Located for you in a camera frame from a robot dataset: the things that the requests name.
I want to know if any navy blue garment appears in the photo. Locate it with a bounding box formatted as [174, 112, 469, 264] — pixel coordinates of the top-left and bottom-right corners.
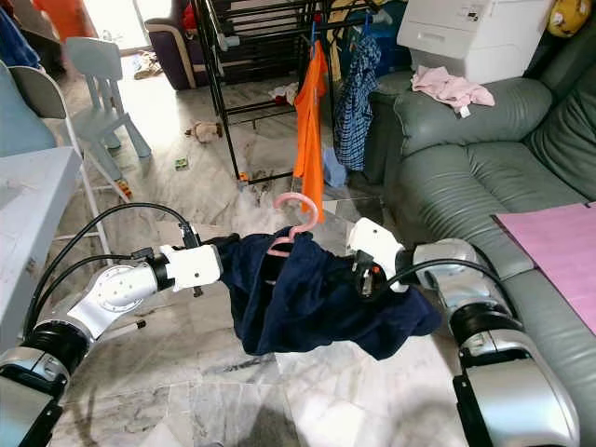
[216, 231, 442, 361]

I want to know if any pink plastic hanger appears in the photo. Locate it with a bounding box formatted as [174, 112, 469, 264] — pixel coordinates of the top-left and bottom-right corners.
[266, 192, 320, 258]

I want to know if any pale blue cloth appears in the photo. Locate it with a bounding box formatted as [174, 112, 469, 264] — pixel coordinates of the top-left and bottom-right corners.
[322, 145, 347, 189]

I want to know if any orange t-shirt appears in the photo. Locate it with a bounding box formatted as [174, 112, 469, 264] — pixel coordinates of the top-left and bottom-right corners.
[291, 42, 330, 224]

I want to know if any grey green leather sofa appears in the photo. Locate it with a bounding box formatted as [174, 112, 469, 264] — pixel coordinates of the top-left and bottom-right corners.
[363, 33, 596, 392]

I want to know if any blue white patterned garment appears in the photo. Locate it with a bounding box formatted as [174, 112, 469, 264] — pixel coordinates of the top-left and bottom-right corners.
[333, 35, 383, 172]

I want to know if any pink sheet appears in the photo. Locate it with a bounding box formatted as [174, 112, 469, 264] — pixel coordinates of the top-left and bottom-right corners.
[494, 202, 596, 336]

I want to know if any pink white cloth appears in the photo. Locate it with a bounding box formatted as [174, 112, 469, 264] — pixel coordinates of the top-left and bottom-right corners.
[267, 84, 299, 105]

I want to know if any pink garment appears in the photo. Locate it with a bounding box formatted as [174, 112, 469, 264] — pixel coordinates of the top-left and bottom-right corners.
[411, 65, 496, 118]

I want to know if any white plastic folding table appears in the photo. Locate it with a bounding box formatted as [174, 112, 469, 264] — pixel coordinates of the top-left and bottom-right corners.
[0, 145, 83, 355]

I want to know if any beige plush toy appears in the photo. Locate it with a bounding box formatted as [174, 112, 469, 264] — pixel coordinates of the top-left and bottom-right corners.
[184, 121, 224, 143]

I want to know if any black metal drying rack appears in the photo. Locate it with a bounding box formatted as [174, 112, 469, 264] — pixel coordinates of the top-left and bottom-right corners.
[194, 0, 375, 185]

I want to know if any pale blue cushion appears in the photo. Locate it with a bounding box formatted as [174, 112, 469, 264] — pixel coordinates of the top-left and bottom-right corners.
[0, 63, 57, 159]

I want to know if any white printer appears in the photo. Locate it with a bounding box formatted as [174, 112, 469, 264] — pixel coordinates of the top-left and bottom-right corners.
[396, 0, 556, 85]

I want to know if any purple armchair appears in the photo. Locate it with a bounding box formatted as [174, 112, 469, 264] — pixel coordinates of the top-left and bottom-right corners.
[144, 0, 213, 91]

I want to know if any yellow round plush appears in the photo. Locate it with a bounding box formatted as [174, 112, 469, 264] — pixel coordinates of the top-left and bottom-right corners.
[547, 0, 591, 39]

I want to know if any pale blue kids chair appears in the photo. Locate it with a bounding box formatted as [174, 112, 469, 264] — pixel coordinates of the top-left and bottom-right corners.
[65, 37, 153, 159]

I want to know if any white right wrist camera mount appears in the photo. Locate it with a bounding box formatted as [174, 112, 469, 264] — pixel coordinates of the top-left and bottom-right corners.
[346, 217, 409, 291]

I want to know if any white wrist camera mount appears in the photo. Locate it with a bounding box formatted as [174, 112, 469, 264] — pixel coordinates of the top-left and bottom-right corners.
[346, 217, 409, 291]
[160, 244, 224, 291]

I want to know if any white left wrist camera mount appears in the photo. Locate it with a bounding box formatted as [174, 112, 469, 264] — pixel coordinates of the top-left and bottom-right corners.
[160, 244, 224, 291]

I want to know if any white frame folding chair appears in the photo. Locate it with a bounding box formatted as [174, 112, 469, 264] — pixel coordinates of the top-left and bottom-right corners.
[9, 65, 133, 257]

